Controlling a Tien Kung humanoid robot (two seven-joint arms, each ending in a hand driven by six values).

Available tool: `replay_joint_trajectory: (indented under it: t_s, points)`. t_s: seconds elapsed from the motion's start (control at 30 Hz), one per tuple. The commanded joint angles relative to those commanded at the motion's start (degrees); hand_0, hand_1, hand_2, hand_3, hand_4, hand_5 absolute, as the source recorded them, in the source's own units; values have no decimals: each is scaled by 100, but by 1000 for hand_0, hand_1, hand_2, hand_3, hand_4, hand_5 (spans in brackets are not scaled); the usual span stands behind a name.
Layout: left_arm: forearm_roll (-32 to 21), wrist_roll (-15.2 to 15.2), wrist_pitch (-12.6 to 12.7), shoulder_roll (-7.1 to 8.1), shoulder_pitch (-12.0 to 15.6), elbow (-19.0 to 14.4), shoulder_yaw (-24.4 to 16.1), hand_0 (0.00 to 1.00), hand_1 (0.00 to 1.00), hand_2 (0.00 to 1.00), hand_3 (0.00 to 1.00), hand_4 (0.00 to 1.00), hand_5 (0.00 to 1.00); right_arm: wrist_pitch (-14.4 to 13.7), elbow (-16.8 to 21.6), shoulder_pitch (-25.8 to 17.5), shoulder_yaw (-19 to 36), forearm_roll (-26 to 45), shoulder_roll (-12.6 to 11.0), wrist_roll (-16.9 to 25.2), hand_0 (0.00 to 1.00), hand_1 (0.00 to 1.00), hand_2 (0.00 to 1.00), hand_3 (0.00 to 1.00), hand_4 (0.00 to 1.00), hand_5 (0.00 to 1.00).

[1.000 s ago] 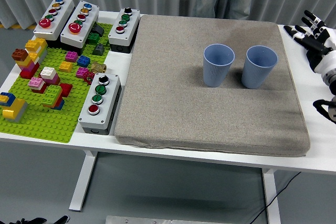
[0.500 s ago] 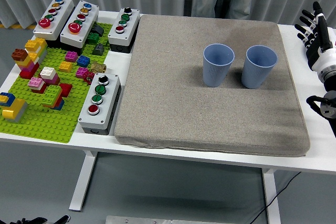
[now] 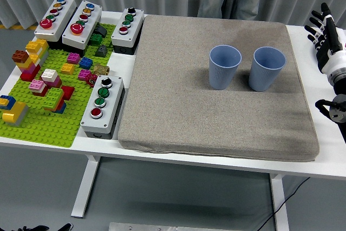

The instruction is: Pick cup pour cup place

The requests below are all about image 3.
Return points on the green brick baseplate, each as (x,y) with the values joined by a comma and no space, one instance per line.
(46,128)

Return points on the white and pink brick stack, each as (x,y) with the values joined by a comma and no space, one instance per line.
(51,78)

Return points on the grey sloped toy brick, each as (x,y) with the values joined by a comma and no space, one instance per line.
(102,30)
(102,51)

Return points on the white table leg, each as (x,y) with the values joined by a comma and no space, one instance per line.
(279,204)
(85,187)

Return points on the blue yellow grey brick stack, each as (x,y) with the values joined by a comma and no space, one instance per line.
(14,112)

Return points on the blue ribbed cup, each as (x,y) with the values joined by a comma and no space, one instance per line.
(263,76)
(221,76)

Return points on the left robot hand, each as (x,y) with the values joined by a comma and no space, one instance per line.
(35,228)

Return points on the magenta toy brick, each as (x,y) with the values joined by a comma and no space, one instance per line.
(73,58)
(84,74)

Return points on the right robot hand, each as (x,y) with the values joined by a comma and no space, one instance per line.
(332,49)

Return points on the five-button control box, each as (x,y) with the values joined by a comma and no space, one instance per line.
(58,22)
(86,28)

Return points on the grey-brown mat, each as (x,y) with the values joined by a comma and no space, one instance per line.
(175,93)

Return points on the multicolour brick tower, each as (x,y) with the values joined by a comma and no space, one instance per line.
(28,64)

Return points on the four-button control box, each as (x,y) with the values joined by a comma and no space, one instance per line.
(132,28)
(108,114)

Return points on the green topped brick stack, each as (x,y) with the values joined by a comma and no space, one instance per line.
(53,99)

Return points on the red toy brick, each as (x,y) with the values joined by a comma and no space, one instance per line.
(68,92)

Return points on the pink and red brick stack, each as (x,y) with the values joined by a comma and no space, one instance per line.
(38,87)

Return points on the yellow toy brick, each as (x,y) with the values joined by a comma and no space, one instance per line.
(67,68)

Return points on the green toy brick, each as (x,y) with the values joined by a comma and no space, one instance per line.
(96,39)

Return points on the blue toy brick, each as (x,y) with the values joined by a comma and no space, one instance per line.
(86,63)

